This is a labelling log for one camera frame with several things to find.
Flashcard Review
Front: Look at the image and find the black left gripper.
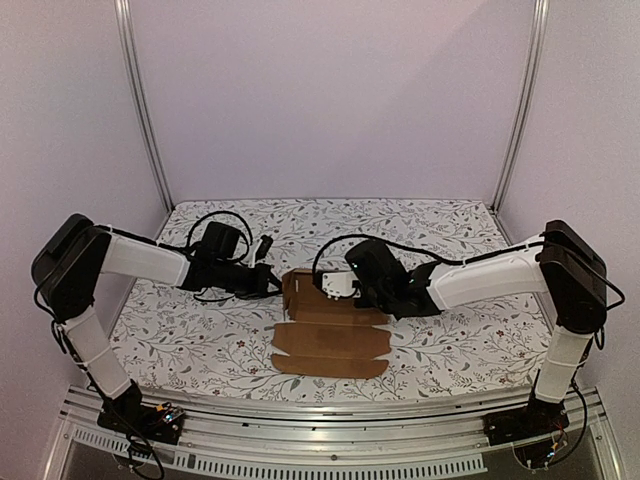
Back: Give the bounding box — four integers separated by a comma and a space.
214, 260, 287, 301

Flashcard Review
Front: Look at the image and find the brown cardboard box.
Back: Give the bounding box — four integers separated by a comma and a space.
271, 269, 391, 379

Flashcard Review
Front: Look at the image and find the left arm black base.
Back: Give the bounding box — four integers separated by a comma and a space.
97, 382, 186, 445

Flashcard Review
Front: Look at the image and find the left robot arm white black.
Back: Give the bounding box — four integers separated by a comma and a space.
31, 213, 282, 434

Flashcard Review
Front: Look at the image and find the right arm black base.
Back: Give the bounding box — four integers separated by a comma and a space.
482, 394, 569, 470

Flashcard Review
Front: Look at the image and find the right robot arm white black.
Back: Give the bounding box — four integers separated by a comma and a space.
345, 220, 609, 436

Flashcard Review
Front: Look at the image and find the floral patterned table mat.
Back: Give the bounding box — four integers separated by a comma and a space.
111, 199, 551, 403

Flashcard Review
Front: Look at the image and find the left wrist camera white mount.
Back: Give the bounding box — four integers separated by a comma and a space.
250, 235, 273, 264

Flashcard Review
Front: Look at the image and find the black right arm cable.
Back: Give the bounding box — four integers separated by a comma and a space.
312, 232, 546, 294

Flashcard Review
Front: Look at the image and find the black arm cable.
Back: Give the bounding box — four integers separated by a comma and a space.
312, 232, 546, 294
187, 210, 254, 266

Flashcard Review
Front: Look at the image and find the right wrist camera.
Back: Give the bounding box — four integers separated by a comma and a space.
320, 271, 361, 300

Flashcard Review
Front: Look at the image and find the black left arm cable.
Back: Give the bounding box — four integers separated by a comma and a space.
187, 210, 254, 266

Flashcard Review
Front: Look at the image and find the aluminium front rail frame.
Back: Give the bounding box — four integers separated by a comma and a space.
43, 386, 626, 479

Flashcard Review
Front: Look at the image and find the left aluminium corner post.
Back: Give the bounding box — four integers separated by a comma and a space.
114, 0, 175, 213

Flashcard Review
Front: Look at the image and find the aluminium corner post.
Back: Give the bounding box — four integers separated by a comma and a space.
114, 0, 175, 213
491, 0, 550, 216

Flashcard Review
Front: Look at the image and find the right aluminium corner post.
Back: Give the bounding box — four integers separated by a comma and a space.
491, 0, 550, 216

